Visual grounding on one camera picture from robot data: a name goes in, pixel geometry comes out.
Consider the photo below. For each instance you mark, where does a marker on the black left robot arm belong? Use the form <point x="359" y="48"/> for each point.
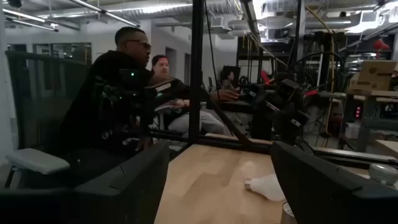
<point x="280" y="112"/>

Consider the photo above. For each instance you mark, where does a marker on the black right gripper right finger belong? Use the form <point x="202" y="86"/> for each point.
<point x="335" y="199"/>

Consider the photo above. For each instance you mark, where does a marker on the brass lamp base with socket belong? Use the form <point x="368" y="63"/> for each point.
<point x="287" y="216"/>

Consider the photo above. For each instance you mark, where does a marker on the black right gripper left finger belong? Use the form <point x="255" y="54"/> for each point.
<point x="93" y="202"/>

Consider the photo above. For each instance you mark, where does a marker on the light wooden desk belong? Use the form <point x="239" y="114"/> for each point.
<point x="388" y="147"/>

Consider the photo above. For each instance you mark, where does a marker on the black mesh office chair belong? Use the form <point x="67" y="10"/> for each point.
<point x="40" y="99"/>

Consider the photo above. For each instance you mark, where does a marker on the white lightbulb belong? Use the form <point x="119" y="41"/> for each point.
<point x="267" y="186"/>

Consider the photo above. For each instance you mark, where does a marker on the wooden workbench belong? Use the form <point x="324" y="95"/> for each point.
<point x="370" y="102"/>

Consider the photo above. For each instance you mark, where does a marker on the cardboard box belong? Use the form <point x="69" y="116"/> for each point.
<point x="373" y="76"/>

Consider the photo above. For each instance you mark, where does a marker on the black aluminium table frame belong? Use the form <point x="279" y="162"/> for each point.
<point x="196" y="93"/>

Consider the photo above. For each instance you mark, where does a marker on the ceiling tube light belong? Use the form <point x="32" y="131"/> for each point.
<point x="28" y="19"/>
<point x="105" y="13"/>

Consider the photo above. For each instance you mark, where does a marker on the person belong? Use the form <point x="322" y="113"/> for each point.
<point x="102" y="102"/>
<point x="228" y="81"/>
<point x="186" y="118"/>

